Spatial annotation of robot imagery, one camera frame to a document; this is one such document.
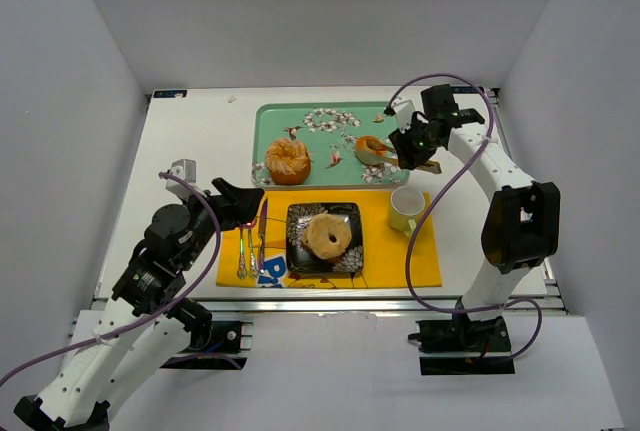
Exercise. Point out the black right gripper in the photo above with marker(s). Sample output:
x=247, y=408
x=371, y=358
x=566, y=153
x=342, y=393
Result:
x=409, y=142

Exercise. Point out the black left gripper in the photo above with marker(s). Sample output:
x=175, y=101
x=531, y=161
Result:
x=230, y=203

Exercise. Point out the metal serving tongs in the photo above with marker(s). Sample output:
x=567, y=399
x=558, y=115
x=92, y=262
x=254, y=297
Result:
x=429, y=166

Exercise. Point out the glazed orange donut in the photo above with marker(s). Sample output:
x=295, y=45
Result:
x=369, y=150

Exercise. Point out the pale speckled bagel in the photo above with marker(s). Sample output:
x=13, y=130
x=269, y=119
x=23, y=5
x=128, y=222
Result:
x=329, y=223

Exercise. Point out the brown bread slice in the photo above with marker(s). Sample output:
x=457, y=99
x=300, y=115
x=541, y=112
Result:
x=325, y=246

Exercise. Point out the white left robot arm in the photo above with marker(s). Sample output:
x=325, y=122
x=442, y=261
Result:
x=149, y=317

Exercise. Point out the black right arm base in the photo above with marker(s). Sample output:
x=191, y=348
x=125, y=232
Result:
x=458, y=347

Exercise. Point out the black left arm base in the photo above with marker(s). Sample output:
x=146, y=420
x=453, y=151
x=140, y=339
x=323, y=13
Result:
x=225, y=346

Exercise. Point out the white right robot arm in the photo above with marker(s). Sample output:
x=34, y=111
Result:
x=522, y=225

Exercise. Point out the iridescent knife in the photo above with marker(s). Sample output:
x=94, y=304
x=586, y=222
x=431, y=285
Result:
x=263, y=218

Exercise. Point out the pale green mug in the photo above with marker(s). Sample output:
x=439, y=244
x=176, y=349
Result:
x=406, y=207

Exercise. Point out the yellow placemat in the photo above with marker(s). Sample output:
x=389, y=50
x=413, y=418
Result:
x=384, y=248

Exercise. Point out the sugar-crusted round bun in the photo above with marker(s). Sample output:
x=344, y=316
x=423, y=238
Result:
x=288, y=162

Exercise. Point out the iridescent spoon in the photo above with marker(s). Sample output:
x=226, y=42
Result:
x=253, y=259

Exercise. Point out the iridescent fork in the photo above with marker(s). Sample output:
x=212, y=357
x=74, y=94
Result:
x=242, y=268

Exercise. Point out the right corner label sticker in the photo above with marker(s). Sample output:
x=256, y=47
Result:
x=467, y=90

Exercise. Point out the corner label sticker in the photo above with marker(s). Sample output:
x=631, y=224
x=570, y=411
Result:
x=169, y=94
x=467, y=90

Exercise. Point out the green floral tray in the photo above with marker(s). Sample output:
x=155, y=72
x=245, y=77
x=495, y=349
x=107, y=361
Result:
x=330, y=131

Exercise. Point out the black floral square plate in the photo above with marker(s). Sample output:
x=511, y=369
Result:
x=301, y=260

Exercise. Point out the left corner label sticker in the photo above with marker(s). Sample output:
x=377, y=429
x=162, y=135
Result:
x=169, y=94

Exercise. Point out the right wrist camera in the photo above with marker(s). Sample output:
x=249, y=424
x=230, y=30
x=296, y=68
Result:
x=403, y=111

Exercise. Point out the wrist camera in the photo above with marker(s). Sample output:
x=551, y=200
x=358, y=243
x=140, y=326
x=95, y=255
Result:
x=186, y=170
x=403, y=111

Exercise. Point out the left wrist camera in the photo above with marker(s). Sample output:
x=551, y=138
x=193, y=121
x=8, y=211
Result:
x=186, y=170

